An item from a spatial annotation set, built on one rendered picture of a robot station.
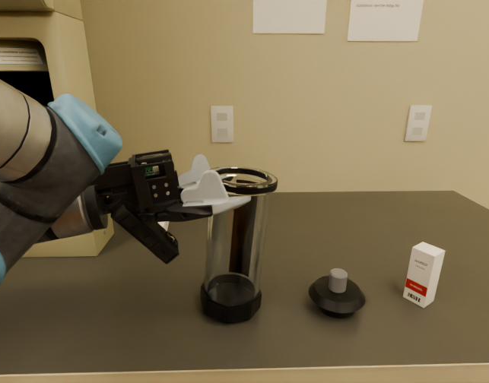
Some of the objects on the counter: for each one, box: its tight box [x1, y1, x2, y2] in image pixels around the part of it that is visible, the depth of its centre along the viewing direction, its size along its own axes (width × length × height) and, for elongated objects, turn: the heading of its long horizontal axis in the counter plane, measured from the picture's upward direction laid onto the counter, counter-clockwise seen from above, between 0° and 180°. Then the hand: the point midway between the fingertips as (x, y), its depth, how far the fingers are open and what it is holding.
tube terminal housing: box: [0, 0, 114, 258], centre depth 70 cm, size 25×32×77 cm
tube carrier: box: [204, 166, 278, 305], centre depth 52 cm, size 11×11×21 cm
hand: (236, 191), depth 50 cm, fingers closed on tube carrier, 9 cm apart
